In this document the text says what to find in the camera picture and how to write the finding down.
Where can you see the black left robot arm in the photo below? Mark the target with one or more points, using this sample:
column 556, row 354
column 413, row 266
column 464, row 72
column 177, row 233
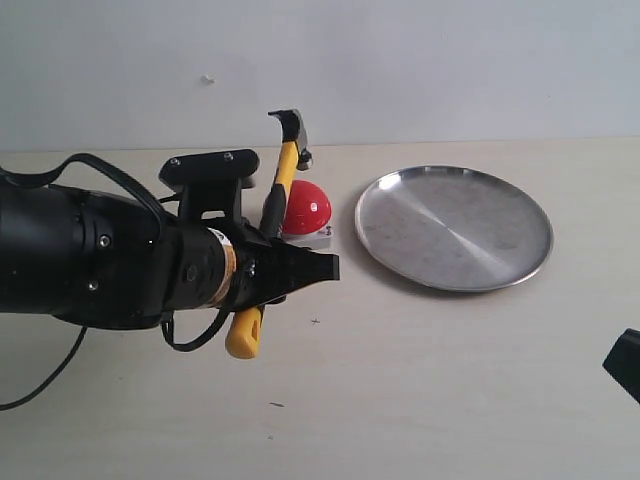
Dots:
column 107, row 262

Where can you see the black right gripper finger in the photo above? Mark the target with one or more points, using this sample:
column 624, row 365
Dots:
column 622, row 362

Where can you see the yellow black claw hammer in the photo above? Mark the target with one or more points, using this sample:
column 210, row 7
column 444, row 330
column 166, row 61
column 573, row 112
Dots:
column 243, row 338

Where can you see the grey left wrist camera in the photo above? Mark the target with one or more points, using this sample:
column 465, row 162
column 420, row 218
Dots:
column 212, row 181

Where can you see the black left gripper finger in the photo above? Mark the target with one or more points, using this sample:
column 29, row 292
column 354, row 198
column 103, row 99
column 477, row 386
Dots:
column 297, row 268

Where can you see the red dome push button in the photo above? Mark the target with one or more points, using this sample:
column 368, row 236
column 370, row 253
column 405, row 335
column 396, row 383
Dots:
column 297, row 214

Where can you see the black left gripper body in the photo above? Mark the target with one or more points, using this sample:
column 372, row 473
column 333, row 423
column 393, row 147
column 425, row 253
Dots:
column 250, row 248

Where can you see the round stainless steel plate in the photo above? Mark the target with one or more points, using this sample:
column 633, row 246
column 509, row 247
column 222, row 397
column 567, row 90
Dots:
column 453, row 229

